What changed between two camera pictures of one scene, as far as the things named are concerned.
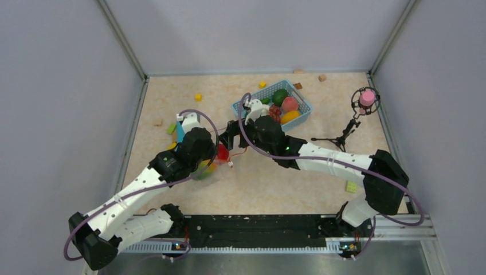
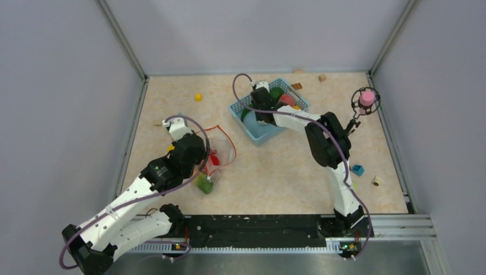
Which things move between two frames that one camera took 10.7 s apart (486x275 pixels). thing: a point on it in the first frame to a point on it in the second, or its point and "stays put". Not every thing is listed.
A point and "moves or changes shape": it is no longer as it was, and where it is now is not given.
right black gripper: x=232 y=129 to x=258 y=117
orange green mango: x=207 y=172 to x=203 y=182
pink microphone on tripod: x=364 y=100 stays put
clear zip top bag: x=223 y=160 moves or changes shape
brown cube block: x=298 y=86 stays put
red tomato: x=223 y=153 to x=215 y=159
